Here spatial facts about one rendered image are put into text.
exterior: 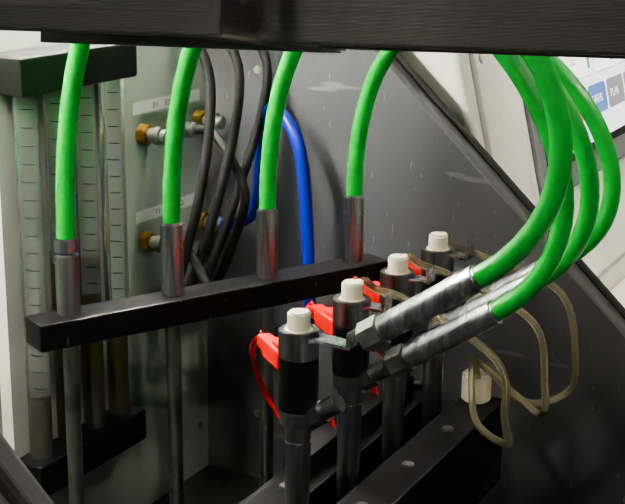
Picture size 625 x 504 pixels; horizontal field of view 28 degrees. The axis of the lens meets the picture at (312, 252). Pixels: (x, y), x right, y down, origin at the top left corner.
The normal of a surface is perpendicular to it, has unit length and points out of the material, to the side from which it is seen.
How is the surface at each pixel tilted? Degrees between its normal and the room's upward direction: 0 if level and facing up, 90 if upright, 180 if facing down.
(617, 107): 76
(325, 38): 82
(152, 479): 90
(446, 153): 90
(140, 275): 90
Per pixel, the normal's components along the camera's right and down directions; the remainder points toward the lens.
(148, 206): 0.88, 0.14
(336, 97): -0.48, 0.23
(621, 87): 0.85, -0.09
